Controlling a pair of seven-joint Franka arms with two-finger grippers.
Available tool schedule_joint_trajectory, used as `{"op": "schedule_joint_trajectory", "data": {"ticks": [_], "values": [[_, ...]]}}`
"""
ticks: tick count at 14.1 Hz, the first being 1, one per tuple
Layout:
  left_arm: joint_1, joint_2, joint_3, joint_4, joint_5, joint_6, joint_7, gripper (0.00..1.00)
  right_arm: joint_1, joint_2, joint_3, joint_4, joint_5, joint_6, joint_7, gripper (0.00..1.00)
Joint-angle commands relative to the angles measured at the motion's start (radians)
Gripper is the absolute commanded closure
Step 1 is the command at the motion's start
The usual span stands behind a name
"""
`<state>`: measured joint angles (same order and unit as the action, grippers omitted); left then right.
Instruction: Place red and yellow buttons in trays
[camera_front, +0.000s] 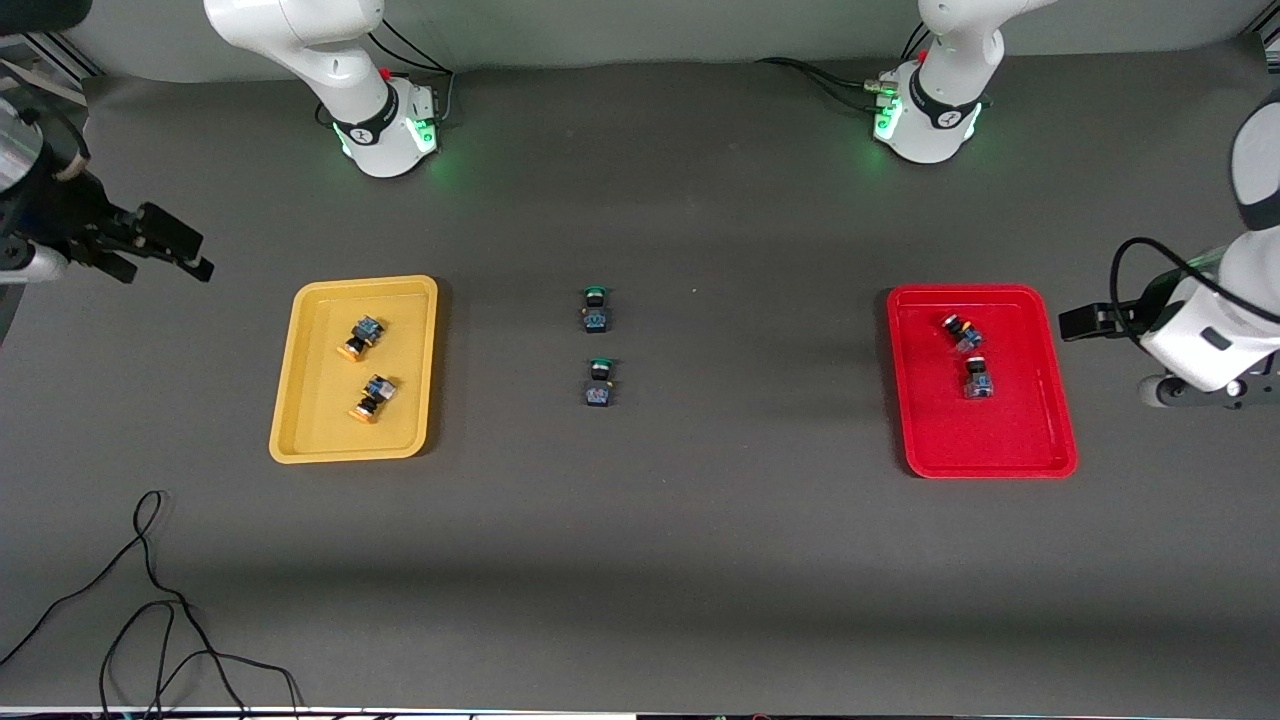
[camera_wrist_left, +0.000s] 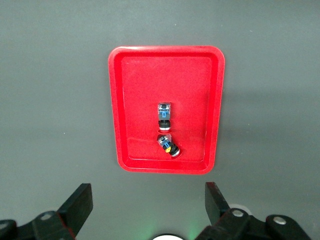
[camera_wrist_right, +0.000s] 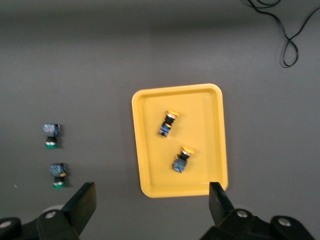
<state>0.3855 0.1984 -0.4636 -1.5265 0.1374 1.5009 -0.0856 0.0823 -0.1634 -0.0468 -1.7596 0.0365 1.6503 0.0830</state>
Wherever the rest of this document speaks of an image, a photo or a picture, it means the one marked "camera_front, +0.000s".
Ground yellow push button switch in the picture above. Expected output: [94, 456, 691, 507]
[349, 375, 398, 424]
[337, 315, 387, 362]

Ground red plastic tray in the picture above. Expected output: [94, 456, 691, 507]
[886, 284, 1080, 480]

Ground white background beam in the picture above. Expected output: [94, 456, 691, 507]
[0, 58, 71, 101]

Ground yellow plastic tray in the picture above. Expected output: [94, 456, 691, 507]
[268, 275, 440, 465]

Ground dark grey table mat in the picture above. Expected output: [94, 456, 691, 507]
[0, 35, 1280, 716]

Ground black left arm wrist cable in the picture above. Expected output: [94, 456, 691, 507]
[1111, 237, 1280, 346]

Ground black arm wrist cable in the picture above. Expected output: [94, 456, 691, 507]
[0, 100, 91, 181]
[1111, 237, 1280, 346]

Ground black right arm wrist cable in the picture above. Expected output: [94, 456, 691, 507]
[0, 100, 91, 181]

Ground thin black loose cable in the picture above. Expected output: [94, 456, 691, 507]
[0, 490, 301, 720]

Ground black right arm base cables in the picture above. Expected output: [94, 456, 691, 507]
[318, 10, 457, 131]

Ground black arm base cables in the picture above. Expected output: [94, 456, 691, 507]
[318, 10, 457, 131]
[755, 20, 936, 116]

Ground black left arm base cables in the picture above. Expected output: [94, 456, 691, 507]
[755, 20, 936, 116]

